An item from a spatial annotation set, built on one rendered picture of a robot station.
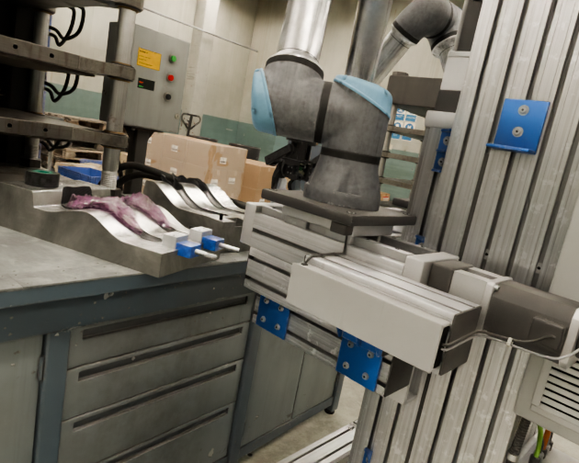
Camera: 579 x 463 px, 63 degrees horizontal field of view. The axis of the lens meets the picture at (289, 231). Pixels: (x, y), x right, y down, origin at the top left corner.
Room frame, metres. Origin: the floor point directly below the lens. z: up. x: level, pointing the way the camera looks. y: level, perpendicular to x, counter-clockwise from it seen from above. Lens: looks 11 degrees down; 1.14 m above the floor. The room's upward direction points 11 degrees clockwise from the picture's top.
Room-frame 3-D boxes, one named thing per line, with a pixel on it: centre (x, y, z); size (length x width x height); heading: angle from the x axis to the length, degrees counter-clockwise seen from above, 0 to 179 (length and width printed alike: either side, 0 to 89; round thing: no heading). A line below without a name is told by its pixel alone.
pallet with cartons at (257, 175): (6.61, 0.82, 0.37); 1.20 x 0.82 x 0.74; 60
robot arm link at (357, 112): (0.93, -0.08, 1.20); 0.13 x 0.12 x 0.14; 87
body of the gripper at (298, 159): (1.36, 0.02, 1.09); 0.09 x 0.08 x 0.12; 48
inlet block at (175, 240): (1.05, 0.21, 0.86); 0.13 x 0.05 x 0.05; 70
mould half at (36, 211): (1.18, 0.45, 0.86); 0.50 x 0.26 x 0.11; 70
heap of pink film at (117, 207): (1.19, 0.44, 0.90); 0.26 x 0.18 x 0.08; 70
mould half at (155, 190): (1.52, 0.30, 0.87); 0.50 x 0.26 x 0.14; 53
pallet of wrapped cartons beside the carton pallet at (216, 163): (5.73, 1.31, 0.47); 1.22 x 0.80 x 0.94; 56
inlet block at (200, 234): (1.15, 0.17, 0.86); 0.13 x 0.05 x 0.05; 70
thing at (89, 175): (4.93, 2.16, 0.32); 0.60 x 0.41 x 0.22; 58
